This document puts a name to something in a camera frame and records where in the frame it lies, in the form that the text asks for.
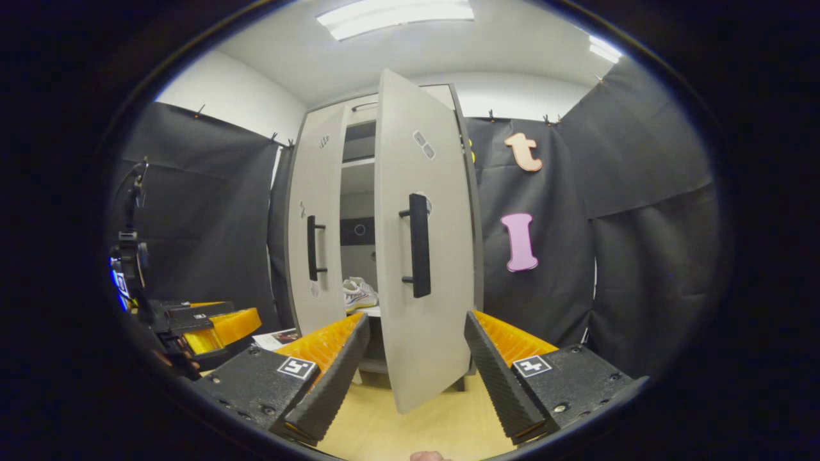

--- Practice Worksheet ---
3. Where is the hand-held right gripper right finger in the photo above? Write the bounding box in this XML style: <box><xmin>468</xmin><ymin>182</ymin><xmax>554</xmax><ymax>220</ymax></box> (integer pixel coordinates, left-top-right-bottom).
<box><xmin>463</xmin><ymin>309</ymin><xmax>648</xmax><ymax>446</ymax></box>

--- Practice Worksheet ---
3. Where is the printed paper sheet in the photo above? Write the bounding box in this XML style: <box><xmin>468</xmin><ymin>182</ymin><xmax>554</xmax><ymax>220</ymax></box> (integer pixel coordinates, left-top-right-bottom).
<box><xmin>252</xmin><ymin>328</ymin><xmax>300</xmax><ymax>352</ymax></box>

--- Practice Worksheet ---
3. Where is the black backdrop cloth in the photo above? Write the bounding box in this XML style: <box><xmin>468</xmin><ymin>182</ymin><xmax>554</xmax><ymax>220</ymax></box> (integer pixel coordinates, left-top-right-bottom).
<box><xmin>106</xmin><ymin>58</ymin><xmax>721</xmax><ymax>378</ymax></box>

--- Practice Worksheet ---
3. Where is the small ceiling light panel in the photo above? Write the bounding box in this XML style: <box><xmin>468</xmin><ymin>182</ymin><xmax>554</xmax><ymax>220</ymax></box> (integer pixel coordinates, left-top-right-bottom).
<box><xmin>588</xmin><ymin>35</ymin><xmax>623</xmax><ymax>63</ymax></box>

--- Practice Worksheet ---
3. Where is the white grey shoe cabinet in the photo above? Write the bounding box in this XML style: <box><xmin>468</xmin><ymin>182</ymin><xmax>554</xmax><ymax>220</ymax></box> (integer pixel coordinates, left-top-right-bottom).
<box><xmin>282</xmin><ymin>83</ymin><xmax>484</xmax><ymax>391</ymax></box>

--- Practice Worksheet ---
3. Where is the white cabinet door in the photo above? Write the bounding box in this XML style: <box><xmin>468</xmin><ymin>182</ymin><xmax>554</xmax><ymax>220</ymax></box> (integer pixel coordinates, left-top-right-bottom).
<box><xmin>285</xmin><ymin>106</ymin><xmax>352</xmax><ymax>337</ymax></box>
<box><xmin>373</xmin><ymin>69</ymin><xmax>478</xmax><ymax>416</ymax></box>

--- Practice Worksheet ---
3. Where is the black door handle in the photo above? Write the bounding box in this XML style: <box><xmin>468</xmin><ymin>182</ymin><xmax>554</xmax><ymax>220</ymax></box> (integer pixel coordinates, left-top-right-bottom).
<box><xmin>306</xmin><ymin>215</ymin><xmax>328</xmax><ymax>281</ymax></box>
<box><xmin>398</xmin><ymin>193</ymin><xmax>432</xmax><ymax>299</ymax></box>

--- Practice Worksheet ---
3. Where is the white cabinet drawer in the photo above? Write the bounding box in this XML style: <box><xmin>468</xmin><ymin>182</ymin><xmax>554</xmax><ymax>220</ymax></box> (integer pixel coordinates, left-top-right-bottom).
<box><xmin>348</xmin><ymin>93</ymin><xmax>379</xmax><ymax>124</ymax></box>

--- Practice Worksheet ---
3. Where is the white canvas shoe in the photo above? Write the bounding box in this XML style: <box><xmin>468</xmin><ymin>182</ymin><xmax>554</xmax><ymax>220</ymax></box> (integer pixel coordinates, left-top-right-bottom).
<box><xmin>343</xmin><ymin>277</ymin><xmax>379</xmax><ymax>313</ymax></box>

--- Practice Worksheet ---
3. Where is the black right door handle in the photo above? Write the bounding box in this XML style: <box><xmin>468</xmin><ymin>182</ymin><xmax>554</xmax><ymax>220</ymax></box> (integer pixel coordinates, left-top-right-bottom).
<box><xmin>398</xmin><ymin>193</ymin><xmax>432</xmax><ymax>299</ymax></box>

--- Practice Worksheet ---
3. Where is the large ceiling light panel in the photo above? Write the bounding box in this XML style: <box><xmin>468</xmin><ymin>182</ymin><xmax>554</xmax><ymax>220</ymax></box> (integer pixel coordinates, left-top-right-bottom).
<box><xmin>316</xmin><ymin>0</ymin><xmax>476</xmax><ymax>41</ymax></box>

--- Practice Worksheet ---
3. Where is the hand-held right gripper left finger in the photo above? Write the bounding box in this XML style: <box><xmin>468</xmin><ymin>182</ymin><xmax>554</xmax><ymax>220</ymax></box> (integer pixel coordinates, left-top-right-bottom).
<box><xmin>192</xmin><ymin>312</ymin><xmax>371</xmax><ymax>447</ymax></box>

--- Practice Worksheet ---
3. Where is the black left door handle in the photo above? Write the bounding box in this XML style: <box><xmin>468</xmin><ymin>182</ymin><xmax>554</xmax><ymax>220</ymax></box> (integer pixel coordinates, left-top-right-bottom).
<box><xmin>306</xmin><ymin>215</ymin><xmax>328</xmax><ymax>281</ymax></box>

